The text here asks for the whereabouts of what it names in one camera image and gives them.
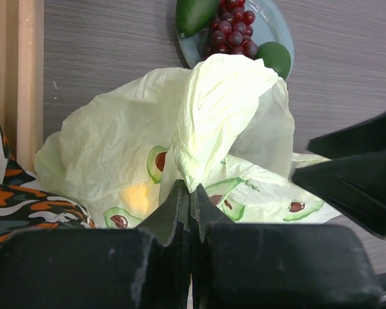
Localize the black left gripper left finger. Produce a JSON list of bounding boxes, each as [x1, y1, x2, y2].
[[0, 180, 190, 308]]

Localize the dark green avocado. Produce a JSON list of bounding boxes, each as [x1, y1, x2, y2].
[[176, 0, 219, 38]]

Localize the light blue plate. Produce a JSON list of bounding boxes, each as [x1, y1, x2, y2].
[[178, 0, 295, 75]]

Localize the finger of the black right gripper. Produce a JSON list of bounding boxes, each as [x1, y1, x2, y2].
[[291, 151, 386, 239], [307, 112, 386, 158]]

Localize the green lime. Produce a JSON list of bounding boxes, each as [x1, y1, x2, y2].
[[253, 42, 292, 80]]

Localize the red grape bunch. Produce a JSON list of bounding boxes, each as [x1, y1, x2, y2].
[[201, 0, 258, 60]]

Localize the orange camouflage cloth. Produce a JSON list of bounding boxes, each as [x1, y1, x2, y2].
[[0, 125, 95, 246]]

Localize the light green plastic bag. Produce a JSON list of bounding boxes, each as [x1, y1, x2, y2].
[[34, 55, 338, 229]]

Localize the wooden clothes rack frame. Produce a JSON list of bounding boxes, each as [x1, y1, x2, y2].
[[0, 0, 44, 171]]

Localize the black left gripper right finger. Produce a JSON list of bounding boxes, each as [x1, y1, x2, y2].
[[190, 187, 381, 308]]

